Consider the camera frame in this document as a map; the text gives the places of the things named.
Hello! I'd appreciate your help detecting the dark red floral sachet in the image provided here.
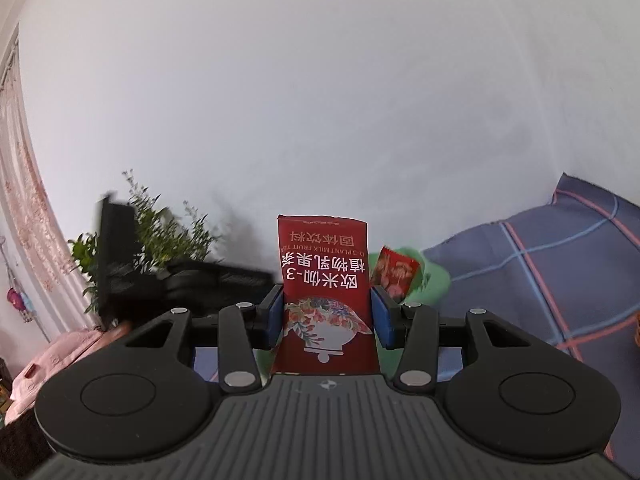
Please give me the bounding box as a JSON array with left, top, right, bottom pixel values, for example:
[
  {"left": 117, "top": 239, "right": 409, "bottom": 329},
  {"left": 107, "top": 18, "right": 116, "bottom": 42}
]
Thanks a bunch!
[{"left": 270, "top": 213, "right": 384, "bottom": 377}]

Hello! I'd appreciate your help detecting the pink cloth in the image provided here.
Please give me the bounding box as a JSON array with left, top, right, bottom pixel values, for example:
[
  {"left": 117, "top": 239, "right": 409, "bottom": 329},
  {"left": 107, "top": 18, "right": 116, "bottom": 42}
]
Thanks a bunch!
[{"left": 9, "top": 321, "right": 132, "bottom": 427}]

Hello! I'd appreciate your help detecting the small red square packet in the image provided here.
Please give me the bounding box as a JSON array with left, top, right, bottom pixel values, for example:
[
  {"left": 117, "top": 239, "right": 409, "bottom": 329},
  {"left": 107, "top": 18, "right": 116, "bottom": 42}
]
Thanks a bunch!
[{"left": 369, "top": 245, "right": 419, "bottom": 305}]

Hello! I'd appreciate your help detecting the pink floral curtain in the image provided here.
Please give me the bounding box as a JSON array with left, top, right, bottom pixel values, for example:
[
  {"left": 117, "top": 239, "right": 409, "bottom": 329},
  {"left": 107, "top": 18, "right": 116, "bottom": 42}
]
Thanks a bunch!
[{"left": 0, "top": 25, "right": 102, "bottom": 332}]

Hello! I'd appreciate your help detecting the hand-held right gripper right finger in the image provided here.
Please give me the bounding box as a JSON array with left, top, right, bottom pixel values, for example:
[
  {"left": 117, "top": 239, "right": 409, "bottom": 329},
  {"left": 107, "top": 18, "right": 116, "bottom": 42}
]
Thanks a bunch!
[{"left": 371, "top": 285, "right": 531, "bottom": 395}]

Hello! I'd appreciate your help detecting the green plant in clear jar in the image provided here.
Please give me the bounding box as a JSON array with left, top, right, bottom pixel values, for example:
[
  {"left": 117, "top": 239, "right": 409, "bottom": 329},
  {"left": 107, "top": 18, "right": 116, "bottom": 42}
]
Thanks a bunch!
[{"left": 122, "top": 169, "right": 224, "bottom": 273}]

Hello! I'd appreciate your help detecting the green plastic bowl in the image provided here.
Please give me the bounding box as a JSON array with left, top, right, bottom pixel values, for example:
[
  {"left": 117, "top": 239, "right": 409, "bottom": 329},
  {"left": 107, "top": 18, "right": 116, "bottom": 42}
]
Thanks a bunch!
[{"left": 252, "top": 246, "right": 451, "bottom": 382}]

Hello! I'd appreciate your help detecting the green plant in round vase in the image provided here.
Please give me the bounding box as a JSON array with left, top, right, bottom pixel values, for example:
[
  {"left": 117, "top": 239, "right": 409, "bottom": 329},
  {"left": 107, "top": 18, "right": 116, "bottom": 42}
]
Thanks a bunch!
[{"left": 67, "top": 231, "right": 102, "bottom": 312}]

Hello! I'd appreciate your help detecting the hanging purple ornament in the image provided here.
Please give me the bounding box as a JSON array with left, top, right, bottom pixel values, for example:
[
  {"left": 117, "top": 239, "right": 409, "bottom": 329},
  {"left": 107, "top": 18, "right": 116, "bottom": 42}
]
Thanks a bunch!
[{"left": 2, "top": 260, "right": 37, "bottom": 327}]

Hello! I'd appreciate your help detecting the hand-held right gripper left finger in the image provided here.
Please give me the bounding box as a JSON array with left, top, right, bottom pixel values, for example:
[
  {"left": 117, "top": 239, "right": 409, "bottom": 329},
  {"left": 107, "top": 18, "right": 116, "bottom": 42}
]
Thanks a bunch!
[{"left": 125, "top": 284, "right": 287, "bottom": 395}]

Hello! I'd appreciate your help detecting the blue plaid tablecloth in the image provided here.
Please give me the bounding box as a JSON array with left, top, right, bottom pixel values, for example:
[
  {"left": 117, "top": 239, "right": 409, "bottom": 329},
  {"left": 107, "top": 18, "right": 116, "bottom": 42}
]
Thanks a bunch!
[{"left": 192, "top": 172, "right": 640, "bottom": 386}]

